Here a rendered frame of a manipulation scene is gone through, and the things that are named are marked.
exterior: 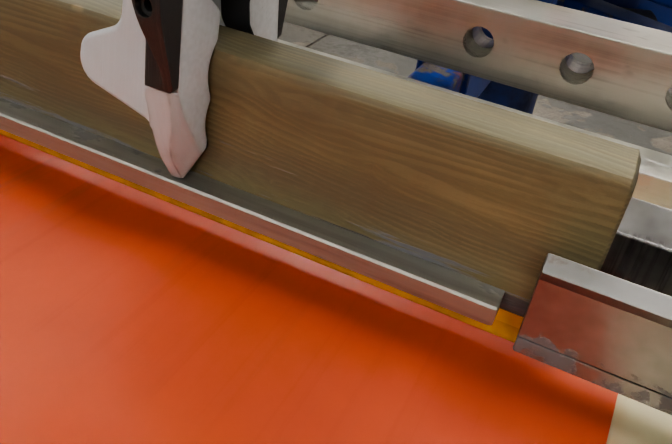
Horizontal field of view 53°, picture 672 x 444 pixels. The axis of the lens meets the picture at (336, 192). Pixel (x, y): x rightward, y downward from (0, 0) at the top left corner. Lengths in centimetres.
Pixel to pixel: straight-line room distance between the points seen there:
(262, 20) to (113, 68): 7
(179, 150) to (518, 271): 15
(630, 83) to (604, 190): 23
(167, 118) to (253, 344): 10
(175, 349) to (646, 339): 18
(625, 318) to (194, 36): 19
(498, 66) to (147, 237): 27
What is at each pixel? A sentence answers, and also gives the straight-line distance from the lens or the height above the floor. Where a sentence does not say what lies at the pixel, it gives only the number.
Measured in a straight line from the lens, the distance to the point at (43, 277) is 33.
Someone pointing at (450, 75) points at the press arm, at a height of 92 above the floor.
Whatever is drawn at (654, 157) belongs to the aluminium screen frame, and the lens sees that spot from 45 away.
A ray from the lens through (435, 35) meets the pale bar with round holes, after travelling 50.
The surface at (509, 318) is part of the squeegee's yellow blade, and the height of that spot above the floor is 97.
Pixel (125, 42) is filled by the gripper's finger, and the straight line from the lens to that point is 30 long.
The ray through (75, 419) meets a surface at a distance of 27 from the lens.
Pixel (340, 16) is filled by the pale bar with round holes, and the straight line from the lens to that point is 52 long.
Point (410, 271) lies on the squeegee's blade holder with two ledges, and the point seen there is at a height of 100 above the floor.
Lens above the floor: 117
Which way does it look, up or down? 32 degrees down
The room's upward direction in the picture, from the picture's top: 8 degrees clockwise
